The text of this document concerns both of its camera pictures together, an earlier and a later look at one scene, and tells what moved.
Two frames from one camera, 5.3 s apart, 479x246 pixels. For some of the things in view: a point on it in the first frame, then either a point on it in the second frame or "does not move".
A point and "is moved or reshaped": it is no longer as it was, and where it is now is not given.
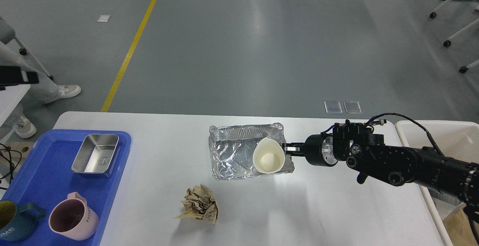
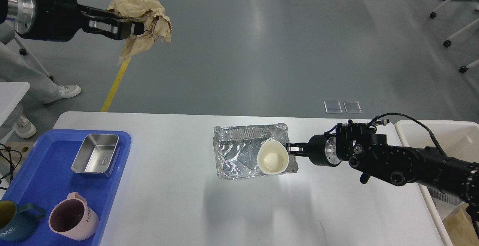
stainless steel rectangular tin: x=97 y=155 does not move
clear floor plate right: x=352 y=107 does not move
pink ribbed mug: x=73 y=218 does not move
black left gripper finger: x=30 y=77 to x=42 y=10
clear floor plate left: x=333 y=107 does not move
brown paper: x=199 y=203 to x=142 y=7
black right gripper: x=319 y=149 does not move
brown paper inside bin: x=457 y=225 does not move
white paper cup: x=268 y=156 is moved or reshaped
